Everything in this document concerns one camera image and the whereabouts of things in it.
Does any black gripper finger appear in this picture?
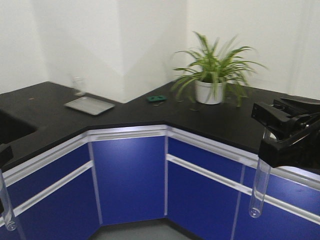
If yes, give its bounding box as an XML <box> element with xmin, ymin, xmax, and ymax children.
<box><xmin>0</xmin><ymin>144</ymin><xmax>13</xmax><ymax>164</ymax></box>

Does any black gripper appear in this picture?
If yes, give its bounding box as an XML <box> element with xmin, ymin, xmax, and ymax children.
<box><xmin>251</xmin><ymin>97</ymin><xmax>320</xmax><ymax>174</ymax></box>

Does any tall glass test tube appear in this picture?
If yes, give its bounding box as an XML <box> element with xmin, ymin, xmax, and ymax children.
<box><xmin>248</xmin><ymin>124</ymin><xmax>272</xmax><ymax>219</ymax></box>

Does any short glass test tube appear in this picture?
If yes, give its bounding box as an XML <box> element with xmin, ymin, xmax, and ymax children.
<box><xmin>0</xmin><ymin>171</ymin><xmax>17</xmax><ymax>232</ymax></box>

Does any metal tray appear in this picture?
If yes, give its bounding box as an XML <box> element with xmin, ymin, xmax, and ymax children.
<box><xmin>64</xmin><ymin>96</ymin><xmax>115</xmax><ymax>116</ymax></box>

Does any black sink basin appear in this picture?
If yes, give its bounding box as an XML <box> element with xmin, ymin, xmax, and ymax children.
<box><xmin>0</xmin><ymin>110</ymin><xmax>37</xmax><ymax>144</ymax></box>

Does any white plant pot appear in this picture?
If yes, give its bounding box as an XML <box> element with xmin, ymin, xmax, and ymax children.
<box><xmin>195</xmin><ymin>80</ymin><xmax>224</xmax><ymax>105</ymax></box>

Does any glass beaker on counter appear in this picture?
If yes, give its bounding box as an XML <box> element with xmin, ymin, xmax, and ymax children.
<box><xmin>72</xmin><ymin>76</ymin><xmax>85</xmax><ymax>96</ymax></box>

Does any green spider plant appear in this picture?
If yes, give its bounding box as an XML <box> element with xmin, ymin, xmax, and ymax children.
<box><xmin>170</xmin><ymin>31</ymin><xmax>267</xmax><ymax>108</ymax></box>

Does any blue lab cabinet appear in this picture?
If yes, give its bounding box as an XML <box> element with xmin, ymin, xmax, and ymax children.
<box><xmin>0</xmin><ymin>125</ymin><xmax>320</xmax><ymax>240</ymax></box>

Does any green flat plastic piece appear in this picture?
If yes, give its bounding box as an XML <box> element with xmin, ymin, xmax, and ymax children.
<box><xmin>146</xmin><ymin>95</ymin><xmax>167</xmax><ymax>103</ymax></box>

